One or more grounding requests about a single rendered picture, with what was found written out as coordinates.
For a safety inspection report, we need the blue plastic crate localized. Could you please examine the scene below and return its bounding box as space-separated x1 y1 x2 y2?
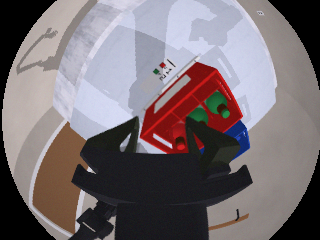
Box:
224 120 250 160

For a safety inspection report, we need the red bottle with pink label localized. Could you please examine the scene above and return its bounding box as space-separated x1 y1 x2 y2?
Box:
169 121 186 150

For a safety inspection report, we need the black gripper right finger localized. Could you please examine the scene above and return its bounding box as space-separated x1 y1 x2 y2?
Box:
185 116 241 176

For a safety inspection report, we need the green bottle with pale green label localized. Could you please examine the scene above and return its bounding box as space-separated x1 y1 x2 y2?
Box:
187 105 208 126
204 90 230 118

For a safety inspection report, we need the red plastic crate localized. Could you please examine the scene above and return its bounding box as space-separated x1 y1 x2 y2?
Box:
139 62 243 154

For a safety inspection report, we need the white paper strip with printed marks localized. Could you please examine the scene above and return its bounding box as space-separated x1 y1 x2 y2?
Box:
139 57 178 95

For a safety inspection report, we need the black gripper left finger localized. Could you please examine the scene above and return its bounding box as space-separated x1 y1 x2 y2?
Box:
84 116 140 153

